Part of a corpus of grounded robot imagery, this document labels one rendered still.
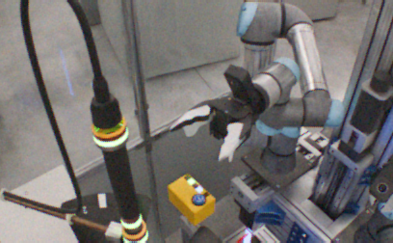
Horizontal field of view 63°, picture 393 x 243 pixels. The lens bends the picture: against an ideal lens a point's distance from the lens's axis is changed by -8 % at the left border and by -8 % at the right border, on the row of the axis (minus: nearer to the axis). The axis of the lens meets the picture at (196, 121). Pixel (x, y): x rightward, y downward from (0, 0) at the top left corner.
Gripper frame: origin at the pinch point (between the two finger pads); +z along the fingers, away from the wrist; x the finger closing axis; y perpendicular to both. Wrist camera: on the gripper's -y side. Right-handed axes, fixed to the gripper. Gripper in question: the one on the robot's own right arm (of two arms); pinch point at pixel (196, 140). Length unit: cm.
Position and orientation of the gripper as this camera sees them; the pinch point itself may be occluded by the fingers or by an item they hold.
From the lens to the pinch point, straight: 62.1
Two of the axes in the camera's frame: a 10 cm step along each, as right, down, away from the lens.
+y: 0.0, 7.5, 6.6
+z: -6.5, 5.0, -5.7
